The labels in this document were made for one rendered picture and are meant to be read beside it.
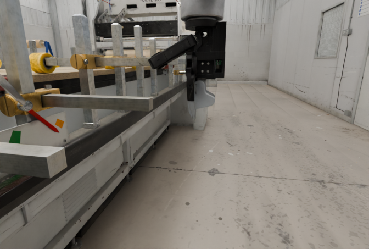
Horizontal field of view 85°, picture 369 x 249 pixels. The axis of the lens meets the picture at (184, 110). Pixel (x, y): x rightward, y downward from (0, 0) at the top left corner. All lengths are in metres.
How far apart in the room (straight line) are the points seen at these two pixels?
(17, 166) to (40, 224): 0.81
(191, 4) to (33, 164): 0.36
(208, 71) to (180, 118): 2.59
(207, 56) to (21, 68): 0.44
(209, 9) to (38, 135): 0.52
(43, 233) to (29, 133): 0.63
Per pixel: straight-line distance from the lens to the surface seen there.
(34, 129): 0.64
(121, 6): 3.42
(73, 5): 11.51
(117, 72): 1.03
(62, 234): 1.24
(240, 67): 9.14
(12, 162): 0.35
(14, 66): 0.62
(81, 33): 0.81
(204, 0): 0.43
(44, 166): 0.32
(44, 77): 0.94
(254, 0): 9.48
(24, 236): 1.10
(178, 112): 2.99
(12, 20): 0.63
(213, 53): 0.42
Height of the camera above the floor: 0.95
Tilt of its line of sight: 14 degrees down
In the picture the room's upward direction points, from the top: straight up
